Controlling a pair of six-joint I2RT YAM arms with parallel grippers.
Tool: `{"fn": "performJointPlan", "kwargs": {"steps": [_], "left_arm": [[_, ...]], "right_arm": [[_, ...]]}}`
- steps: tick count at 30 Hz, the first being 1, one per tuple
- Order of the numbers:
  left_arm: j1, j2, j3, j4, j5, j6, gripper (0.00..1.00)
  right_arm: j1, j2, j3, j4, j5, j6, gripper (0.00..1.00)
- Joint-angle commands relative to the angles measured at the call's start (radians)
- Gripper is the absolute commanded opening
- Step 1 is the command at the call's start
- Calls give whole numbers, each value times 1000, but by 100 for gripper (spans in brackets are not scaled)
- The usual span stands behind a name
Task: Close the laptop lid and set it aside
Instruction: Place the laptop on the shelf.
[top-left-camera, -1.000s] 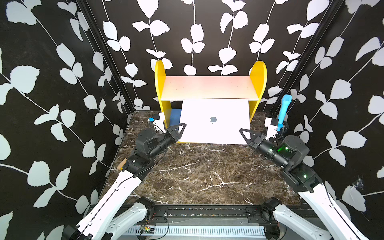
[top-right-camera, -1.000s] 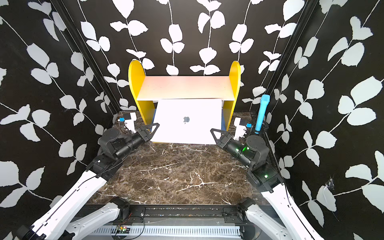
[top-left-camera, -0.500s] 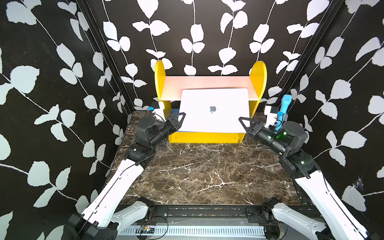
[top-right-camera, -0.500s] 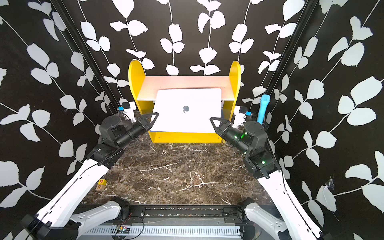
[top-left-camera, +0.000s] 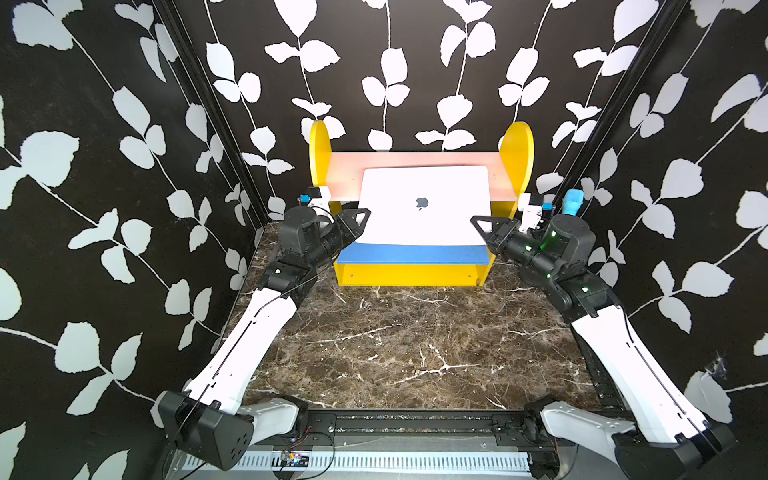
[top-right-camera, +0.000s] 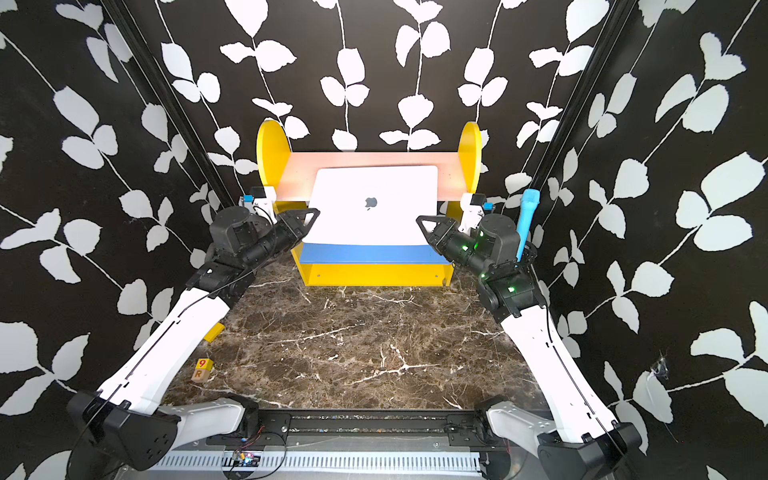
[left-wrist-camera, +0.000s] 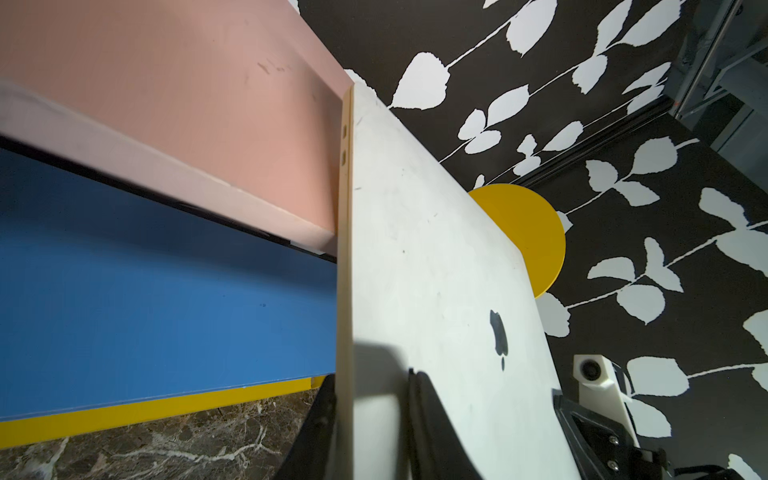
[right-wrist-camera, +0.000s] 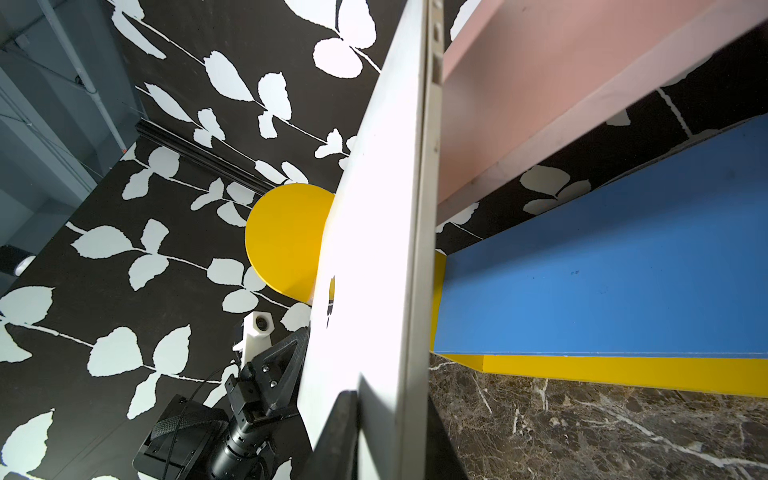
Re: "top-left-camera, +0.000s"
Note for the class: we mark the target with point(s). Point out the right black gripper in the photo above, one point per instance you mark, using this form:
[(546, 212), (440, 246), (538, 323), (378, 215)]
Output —
[(503, 235)]

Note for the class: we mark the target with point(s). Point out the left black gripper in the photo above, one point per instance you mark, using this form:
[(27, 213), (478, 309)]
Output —
[(348, 217)]

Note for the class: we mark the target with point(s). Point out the silver laptop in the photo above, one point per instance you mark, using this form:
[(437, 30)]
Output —
[(424, 206)]

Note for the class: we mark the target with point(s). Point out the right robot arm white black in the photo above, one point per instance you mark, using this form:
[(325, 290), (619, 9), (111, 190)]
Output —
[(666, 437)]

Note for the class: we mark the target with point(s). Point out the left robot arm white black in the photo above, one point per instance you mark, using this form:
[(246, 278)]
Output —
[(207, 419)]

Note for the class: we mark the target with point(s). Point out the yellow shelf with coloured boards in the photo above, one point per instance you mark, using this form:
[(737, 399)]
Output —
[(509, 171)]

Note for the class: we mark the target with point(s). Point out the blue toy microphone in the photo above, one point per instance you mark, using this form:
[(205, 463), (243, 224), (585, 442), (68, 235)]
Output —
[(572, 202)]

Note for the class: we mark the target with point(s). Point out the small circuit board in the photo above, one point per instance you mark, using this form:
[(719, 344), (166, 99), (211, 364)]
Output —
[(292, 460)]

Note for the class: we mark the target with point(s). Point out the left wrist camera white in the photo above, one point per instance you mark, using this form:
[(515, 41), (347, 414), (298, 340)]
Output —
[(316, 197)]

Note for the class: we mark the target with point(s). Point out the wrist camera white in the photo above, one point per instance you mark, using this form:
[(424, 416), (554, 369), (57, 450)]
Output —
[(532, 207), (316, 197)]

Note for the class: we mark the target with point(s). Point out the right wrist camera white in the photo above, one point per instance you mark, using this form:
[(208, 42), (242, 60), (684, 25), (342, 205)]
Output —
[(532, 207)]

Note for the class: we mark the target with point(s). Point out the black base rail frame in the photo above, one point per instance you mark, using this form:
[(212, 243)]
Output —
[(524, 427)]

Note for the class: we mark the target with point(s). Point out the perforated white rail strip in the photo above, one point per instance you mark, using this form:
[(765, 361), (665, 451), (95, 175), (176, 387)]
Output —
[(452, 463)]

